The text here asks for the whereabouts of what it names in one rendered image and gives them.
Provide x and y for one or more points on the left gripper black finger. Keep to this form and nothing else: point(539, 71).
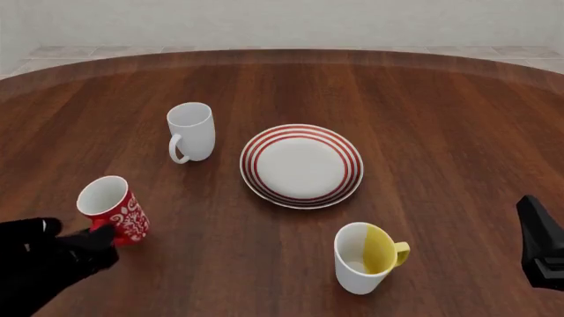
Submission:
point(31, 231)
point(94, 247)

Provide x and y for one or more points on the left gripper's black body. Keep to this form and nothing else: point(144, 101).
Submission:
point(31, 284)

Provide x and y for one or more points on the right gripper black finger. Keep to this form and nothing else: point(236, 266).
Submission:
point(535, 228)

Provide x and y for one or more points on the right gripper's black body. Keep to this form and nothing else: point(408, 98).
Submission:
point(548, 274)

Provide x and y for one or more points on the red mug with white pattern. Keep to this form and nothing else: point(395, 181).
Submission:
point(130, 214)

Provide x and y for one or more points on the tall white mug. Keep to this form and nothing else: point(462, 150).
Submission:
point(196, 135)

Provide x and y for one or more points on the white mug with yellow inside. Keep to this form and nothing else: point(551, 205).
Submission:
point(354, 267)

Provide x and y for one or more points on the white plate with red rings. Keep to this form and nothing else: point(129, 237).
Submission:
point(301, 166)

